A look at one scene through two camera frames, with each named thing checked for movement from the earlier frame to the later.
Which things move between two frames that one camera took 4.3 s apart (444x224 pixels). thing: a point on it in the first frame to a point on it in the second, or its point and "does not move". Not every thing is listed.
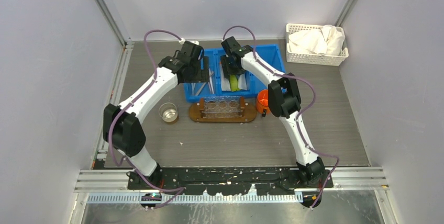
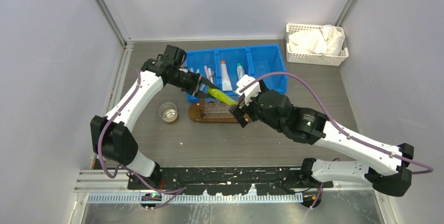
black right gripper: (228, 70) to (238, 111)
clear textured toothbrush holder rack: (222, 107) does not move
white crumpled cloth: (329, 40) does not move
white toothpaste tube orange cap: (225, 84) does not move
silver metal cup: (168, 112) does not move
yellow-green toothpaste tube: (234, 83) to (221, 96)
